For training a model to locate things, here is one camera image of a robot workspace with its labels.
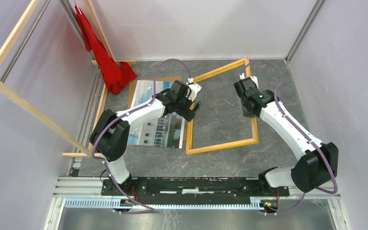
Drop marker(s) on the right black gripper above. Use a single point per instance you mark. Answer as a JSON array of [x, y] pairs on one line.
[[248, 115]]

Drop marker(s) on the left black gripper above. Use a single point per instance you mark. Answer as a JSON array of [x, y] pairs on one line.
[[187, 112]]

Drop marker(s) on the yellow picture frame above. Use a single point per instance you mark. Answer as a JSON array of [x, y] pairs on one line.
[[190, 125]]

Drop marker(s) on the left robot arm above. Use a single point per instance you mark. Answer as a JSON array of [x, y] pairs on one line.
[[110, 134]]

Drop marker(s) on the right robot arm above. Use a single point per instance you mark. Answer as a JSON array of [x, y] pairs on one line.
[[317, 161]]

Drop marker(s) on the building photo print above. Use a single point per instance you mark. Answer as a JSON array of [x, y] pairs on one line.
[[167, 131]]

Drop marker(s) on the red cloth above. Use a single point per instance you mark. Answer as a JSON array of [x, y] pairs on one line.
[[116, 77]]

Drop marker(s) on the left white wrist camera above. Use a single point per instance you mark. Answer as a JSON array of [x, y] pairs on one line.
[[193, 89]]

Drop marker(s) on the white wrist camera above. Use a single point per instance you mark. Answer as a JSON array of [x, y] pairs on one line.
[[193, 89], [254, 79]]

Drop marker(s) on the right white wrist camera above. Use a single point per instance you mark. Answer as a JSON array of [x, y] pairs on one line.
[[254, 79]]

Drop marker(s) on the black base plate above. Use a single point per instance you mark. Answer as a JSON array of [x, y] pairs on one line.
[[194, 190]]

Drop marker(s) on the aluminium rail base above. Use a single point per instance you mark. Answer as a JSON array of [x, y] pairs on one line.
[[78, 204]]

